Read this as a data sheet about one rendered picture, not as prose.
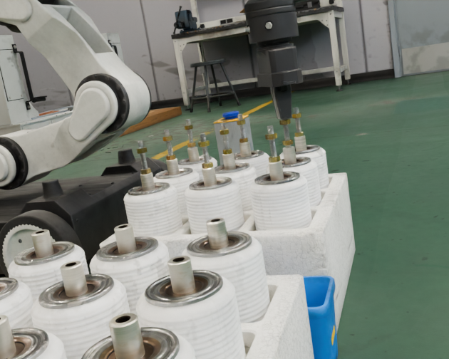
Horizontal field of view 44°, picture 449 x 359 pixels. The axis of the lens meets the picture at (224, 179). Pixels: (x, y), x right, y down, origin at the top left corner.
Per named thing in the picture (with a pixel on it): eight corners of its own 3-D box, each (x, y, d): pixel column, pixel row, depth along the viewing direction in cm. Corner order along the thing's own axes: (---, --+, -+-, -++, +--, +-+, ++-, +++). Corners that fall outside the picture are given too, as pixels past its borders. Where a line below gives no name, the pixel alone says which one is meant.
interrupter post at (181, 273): (168, 297, 53) (162, 265, 52) (177, 286, 55) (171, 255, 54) (192, 297, 52) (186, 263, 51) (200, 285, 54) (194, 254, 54)
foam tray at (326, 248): (118, 337, 101) (97, 243, 97) (193, 256, 137) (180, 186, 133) (336, 340, 88) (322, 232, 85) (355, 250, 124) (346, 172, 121)
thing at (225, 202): (231, 296, 94) (214, 193, 90) (189, 288, 100) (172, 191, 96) (264, 274, 101) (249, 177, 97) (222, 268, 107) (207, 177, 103)
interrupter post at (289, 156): (286, 163, 105) (284, 146, 105) (298, 162, 104) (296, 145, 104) (282, 167, 103) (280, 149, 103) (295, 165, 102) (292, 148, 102)
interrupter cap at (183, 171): (189, 177, 107) (188, 174, 107) (151, 181, 108) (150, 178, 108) (196, 169, 114) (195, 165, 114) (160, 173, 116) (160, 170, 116)
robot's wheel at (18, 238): (7, 301, 127) (-14, 218, 123) (21, 291, 132) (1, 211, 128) (80, 302, 120) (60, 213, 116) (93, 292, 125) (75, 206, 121)
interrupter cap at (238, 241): (177, 261, 62) (177, 255, 62) (199, 238, 69) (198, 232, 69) (243, 258, 60) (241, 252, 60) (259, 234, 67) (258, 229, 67)
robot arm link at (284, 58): (316, 80, 95) (308, 8, 93) (263, 90, 94) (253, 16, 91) (291, 80, 108) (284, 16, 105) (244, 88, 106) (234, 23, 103)
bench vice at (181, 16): (187, 34, 571) (183, 9, 566) (202, 31, 564) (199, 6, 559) (170, 35, 533) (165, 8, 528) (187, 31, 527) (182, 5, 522)
